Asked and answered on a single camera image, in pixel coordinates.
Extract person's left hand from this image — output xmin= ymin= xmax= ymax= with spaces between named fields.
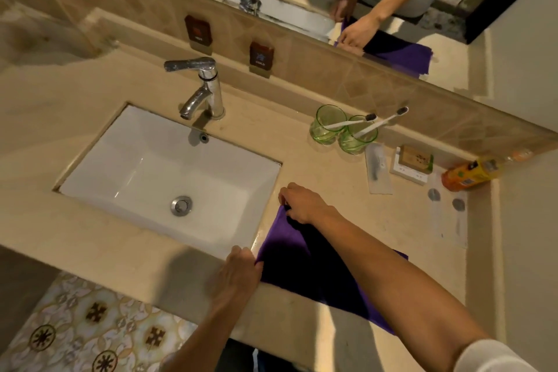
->
xmin=213 ymin=246 xmax=265 ymax=303

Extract person's right hand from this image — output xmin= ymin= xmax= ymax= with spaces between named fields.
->
xmin=278 ymin=183 xmax=342 ymax=227

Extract purple cleaning cloth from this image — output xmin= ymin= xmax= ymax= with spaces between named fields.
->
xmin=255 ymin=205 xmax=410 ymax=337

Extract white rectangular sink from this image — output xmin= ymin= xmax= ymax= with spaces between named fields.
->
xmin=53 ymin=102 xmax=283 ymax=262

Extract chrome faucet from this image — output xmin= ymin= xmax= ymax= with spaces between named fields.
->
xmin=163 ymin=56 xmax=226 ymax=121

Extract person's left forearm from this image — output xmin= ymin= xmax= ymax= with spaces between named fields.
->
xmin=160 ymin=293 xmax=246 ymax=372

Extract person's right forearm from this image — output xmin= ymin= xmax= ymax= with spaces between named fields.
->
xmin=313 ymin=209 xmax=490 ymax=366

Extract chrome sink drain stopper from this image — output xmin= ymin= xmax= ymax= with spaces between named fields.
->
xmin=170 ymin=195 xmax=194 ymax=217

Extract person's dark trousers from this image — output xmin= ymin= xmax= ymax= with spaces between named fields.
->
xmin=213 ymin=338 xmax=317 ymax=372

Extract person's white shirt sleeve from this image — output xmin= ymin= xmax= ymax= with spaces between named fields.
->
xmin=453 ymin=338 xmax=542 ymax=372

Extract green glass cup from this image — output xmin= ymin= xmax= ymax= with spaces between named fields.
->
xmin=310 ymin=104 xmax=348 ymax=146
xmin=338 ymin=114 xmax=380 ymax=156

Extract long clear plastic packet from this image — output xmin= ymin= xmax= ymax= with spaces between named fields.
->
xmin=364 ymin=142 xmax=394 ymax=196

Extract white toothbrush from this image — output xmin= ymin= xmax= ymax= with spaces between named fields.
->
xmin=353 ymin=106 xmax=410 ymax=140
xmin=324 ymin=112 xmax=378 ymax=131

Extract white soap dish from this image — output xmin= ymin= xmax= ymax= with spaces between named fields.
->
xmin=389 ymin=147 xmax=433 ymax=187

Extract brown soap box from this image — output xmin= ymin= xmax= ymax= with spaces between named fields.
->
xmin=399 ymin=144 xmax=435 ymax=174

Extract brown sign with blue symbol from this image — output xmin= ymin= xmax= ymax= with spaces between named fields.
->
xmin=249 ymin=41 xmax=276 ymax=70

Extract orange bottle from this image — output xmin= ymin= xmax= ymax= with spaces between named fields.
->
xmin=441 ymin=148 xmax=535 ymax=193

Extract brown sign with red symbol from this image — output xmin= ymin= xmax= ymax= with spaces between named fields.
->
xmin=184 ymin=14 xmax=214 ymax=47

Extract large wall mirror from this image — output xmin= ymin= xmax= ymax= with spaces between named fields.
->
xmin=94 ymin=0 xmax=558 ymax=133

